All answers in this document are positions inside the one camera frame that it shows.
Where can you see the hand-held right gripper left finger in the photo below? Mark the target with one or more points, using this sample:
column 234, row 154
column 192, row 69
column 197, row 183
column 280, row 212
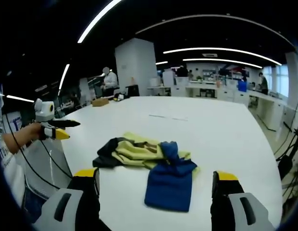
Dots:
column 67, row 209

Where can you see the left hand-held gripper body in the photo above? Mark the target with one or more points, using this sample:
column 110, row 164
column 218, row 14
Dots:
column 44, row 113

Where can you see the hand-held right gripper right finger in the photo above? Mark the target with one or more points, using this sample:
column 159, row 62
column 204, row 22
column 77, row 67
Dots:
column 237, row 211

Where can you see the yellow blue grey garment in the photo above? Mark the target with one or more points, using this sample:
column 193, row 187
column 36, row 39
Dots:
column 168, row 183

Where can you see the person's blue trousers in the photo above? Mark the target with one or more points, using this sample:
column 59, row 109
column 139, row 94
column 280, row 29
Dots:
column 34, row 202

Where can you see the brown cardboard box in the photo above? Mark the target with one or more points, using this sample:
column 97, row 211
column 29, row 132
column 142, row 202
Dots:
column 100, row 102

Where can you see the short ceiling light strip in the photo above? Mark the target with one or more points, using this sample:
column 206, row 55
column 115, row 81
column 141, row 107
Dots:
column 64, row 75

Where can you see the yellow black device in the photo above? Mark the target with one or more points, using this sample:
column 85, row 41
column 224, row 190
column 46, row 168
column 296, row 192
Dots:
column 119, row 97

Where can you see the person's white printed shirt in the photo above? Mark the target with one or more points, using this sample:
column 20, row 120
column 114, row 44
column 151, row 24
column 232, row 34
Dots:
column 9, row 168

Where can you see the black chair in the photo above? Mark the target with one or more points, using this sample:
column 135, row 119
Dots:
column 132, row 91

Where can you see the black tripod stand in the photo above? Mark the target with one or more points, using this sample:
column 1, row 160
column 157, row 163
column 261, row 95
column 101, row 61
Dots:
column 289, row 154

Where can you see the long ceiling light strip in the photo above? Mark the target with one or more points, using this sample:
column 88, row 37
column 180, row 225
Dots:
column 223, row 62
column 97, row 20
column 223, row 51

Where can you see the white counter cabinets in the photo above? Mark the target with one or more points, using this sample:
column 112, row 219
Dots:
column 266, row 108

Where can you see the blue bin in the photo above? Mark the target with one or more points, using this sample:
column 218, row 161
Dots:
column 242, row 86

